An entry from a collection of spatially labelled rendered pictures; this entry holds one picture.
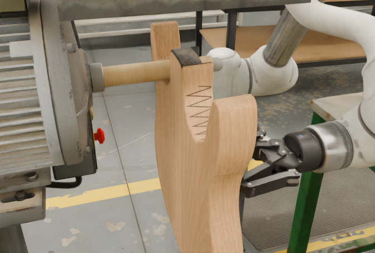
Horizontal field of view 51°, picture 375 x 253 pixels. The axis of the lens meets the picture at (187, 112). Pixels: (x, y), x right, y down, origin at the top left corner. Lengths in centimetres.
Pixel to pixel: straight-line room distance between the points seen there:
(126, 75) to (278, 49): 89
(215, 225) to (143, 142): 221
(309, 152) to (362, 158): 11
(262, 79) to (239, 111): 112
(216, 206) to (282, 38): 95
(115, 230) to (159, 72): 156
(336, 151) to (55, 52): 49
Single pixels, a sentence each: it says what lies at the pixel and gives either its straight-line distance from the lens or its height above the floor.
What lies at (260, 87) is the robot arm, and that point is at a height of 84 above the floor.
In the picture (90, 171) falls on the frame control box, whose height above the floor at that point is 93.
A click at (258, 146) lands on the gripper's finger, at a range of 71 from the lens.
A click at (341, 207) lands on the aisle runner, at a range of 237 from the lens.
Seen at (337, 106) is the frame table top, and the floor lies 93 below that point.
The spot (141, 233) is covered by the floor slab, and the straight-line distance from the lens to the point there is 209.
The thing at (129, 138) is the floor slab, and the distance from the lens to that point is 279.
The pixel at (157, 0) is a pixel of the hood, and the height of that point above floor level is 140.
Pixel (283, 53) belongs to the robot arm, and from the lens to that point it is 145.
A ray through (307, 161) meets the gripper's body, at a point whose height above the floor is 110.
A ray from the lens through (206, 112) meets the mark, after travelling 55.
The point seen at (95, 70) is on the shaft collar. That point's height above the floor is 127.
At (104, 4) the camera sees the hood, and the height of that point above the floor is 140.
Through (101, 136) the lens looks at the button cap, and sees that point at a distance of 98.
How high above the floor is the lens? 150
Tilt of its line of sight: 29 degrees down
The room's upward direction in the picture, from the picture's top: 1 degrees clockwise
